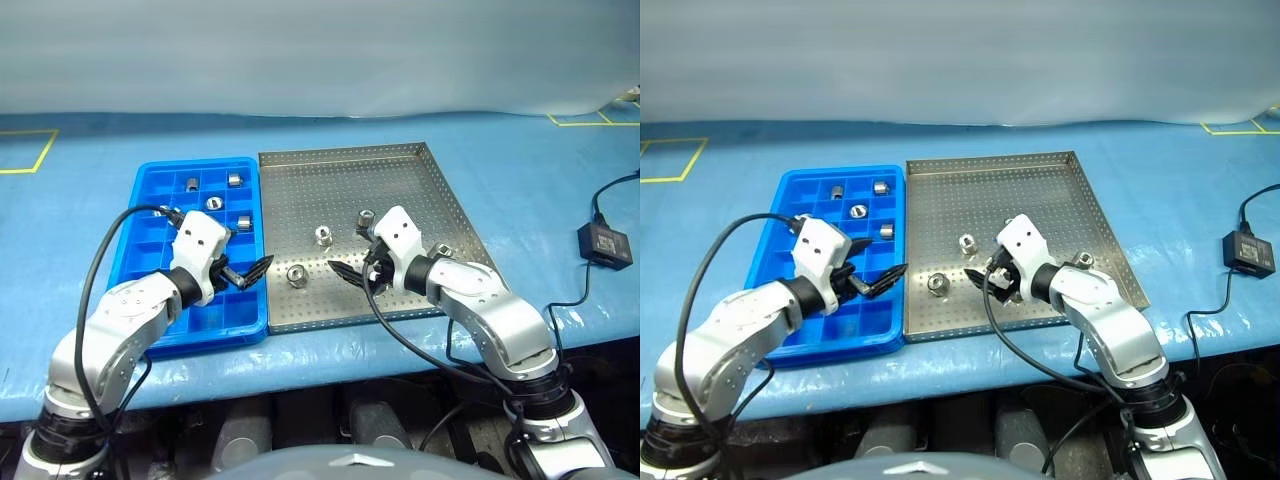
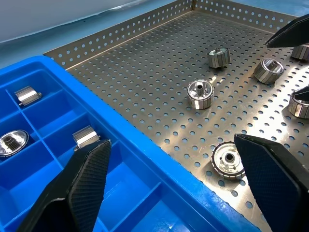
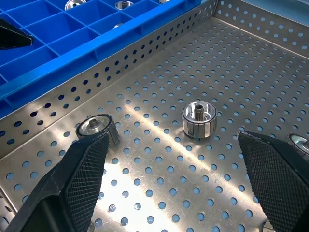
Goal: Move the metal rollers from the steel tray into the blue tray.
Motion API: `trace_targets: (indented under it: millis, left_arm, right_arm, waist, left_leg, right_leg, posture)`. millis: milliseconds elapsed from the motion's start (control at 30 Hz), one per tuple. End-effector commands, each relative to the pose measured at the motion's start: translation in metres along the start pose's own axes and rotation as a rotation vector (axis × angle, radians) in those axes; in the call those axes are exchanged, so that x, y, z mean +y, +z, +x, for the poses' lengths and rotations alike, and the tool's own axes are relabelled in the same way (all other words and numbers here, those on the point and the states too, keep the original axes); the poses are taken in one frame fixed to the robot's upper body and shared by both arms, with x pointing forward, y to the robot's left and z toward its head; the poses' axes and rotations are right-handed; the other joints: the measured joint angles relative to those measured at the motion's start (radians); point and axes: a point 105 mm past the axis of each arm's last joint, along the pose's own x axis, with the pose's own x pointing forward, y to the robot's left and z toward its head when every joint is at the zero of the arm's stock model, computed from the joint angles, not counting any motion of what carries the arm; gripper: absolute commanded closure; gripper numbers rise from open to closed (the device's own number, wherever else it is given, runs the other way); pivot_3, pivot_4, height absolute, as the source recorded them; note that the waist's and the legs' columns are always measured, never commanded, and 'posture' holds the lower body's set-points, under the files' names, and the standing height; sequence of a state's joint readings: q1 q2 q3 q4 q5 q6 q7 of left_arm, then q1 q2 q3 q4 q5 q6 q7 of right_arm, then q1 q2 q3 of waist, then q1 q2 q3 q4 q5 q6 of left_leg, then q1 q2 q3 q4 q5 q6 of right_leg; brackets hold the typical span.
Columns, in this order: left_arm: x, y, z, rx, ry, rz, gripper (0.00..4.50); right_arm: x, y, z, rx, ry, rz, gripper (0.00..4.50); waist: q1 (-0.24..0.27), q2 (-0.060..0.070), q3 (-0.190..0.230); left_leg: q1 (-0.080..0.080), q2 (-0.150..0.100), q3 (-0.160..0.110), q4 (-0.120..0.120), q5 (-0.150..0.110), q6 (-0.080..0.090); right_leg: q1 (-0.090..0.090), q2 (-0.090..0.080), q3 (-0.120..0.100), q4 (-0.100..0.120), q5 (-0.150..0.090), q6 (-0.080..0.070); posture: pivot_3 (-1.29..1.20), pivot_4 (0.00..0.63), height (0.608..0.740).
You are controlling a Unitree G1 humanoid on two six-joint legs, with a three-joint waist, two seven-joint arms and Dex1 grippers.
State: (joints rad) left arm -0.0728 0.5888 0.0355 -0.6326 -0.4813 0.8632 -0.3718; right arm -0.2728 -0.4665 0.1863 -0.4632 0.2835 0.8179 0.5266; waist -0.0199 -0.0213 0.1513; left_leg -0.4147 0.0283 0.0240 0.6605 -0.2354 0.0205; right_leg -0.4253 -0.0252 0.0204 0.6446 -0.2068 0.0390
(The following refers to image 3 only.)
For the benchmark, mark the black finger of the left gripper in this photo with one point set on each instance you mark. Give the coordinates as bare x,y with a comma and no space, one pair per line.
14,36

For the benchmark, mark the perforated metal tray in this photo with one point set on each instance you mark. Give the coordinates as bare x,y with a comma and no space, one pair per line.
169,72

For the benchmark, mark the metal nut in metal tray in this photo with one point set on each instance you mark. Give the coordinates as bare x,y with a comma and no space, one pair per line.
300,142

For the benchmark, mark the blue compartment tray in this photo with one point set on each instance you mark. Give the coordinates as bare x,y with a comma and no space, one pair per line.
60,26

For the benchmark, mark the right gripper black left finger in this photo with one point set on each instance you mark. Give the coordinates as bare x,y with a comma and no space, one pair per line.
79,174

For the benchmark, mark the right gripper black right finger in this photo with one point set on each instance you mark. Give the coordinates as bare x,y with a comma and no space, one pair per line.
277,178

